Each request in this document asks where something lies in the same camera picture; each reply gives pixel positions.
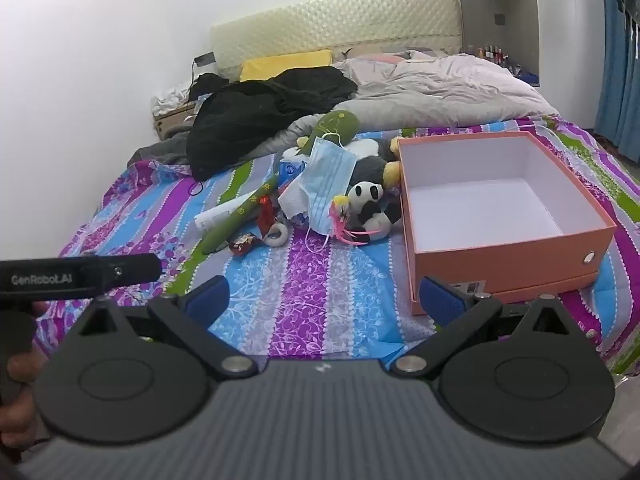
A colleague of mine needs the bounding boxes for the blue face mask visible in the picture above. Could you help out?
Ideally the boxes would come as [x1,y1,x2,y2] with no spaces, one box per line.
[300,132,358,253]

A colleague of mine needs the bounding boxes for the cream quilted headboard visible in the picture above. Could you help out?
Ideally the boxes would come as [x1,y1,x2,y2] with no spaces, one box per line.
[210,0,462,83]

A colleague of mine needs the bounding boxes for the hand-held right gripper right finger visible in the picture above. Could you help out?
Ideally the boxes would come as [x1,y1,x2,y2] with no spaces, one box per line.
[390,275,576,380]

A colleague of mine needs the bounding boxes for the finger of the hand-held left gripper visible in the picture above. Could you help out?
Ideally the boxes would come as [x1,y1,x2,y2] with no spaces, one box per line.
[97,253,162,292]

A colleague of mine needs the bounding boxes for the white ring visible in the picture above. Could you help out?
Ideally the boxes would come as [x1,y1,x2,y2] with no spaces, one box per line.
[263,222,290,248]

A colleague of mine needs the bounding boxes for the white crumpled cloth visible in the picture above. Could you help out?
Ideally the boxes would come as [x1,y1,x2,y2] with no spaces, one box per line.
[151,85,193,113]

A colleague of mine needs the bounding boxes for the orange cardboard box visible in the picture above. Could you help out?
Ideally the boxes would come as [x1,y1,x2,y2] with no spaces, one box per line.
[397,131,618,316]

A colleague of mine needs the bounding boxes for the red foil tea packet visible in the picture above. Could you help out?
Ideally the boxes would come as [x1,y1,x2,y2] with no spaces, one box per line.
[257,195,278,233]
[229,234,261,257]

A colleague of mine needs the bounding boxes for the pink feathered toy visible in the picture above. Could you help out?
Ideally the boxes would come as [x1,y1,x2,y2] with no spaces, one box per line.
[327,195,373,246]

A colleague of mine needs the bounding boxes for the blue curtain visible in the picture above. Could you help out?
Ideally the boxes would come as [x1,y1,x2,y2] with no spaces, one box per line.
[595,0,640,163]

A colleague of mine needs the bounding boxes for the white paper towel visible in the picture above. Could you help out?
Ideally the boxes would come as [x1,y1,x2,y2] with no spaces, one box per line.
[277,180,313,221]

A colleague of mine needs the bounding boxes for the panda plush toy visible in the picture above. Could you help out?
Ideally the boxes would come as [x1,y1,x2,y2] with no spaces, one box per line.
[345,181,403,241]

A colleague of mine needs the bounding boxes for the blue tissue pack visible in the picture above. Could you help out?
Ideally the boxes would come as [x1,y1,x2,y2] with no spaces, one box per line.
[277,157,313,191]

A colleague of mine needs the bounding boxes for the brown cardboard box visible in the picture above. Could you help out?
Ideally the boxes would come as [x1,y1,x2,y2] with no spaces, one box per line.
[152,102,201,142]

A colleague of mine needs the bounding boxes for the person's left hand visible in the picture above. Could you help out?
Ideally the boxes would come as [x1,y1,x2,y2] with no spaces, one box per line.
[0,302,51,451]

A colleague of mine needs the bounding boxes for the black jacket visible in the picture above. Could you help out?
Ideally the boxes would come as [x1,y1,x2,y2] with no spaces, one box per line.
[186,66,358,181]

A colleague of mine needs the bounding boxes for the floral striped bedsheet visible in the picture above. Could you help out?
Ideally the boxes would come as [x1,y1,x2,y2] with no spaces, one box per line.
[32,115,640,376]

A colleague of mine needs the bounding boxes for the grey cloth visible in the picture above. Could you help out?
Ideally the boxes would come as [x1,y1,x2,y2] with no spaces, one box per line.
[127,130,193,168]

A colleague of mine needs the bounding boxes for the row of cosmetic bottles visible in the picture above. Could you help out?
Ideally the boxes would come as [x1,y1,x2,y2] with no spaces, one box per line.
[475,46,506,66]

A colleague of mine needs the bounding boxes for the grey duvet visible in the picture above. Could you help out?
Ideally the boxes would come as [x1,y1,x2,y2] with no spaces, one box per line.
[270,51,558,153]

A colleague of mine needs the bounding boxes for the pink pillow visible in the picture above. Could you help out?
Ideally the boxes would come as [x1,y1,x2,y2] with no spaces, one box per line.
[342,49,436,65]

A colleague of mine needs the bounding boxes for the white tube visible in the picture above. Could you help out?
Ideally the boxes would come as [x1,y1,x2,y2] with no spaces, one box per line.
[194,195,261,234]

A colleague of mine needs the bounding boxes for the grey penguin plush toy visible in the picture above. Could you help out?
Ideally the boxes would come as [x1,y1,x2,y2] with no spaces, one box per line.
[295,135,403,196]

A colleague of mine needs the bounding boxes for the yellow pillow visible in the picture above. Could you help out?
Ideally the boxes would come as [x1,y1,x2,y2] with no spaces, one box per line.
[240,50,333,82]

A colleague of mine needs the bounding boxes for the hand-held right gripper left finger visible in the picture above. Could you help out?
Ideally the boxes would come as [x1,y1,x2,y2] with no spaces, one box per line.
[65,275,258,381]

